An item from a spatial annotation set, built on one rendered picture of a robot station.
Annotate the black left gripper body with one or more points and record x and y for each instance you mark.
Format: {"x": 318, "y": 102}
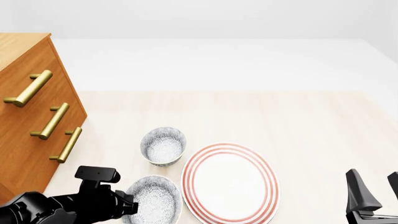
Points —
{"x": 126, "y": 203}

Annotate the white plate with red rings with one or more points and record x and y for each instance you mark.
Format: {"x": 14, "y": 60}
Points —
{"x": 230, "y": 184}

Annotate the wooden cabinet drawer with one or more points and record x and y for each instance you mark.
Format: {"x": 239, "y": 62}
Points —
{"x": 31, "y": 151}
{"x": 7, "y": 116}
{"x": 46, "y": 169}

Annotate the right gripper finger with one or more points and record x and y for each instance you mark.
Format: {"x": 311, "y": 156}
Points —
{"x": 394, "y": 182}
{"x": 359, "y": 196}

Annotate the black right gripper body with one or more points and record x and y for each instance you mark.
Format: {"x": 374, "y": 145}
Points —
{"x": 354, "y": 218}

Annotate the patterned grey bowl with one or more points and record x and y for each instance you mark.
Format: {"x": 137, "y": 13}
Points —
{"x": 163, "y": 149}
{"x": 158, "y": 200}

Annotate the wooden cabinet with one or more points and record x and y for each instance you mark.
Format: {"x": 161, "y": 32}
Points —
{"x": 18, "y": 53}

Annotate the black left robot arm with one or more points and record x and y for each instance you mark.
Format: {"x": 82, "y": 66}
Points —
{"x": 62, "y": 207}

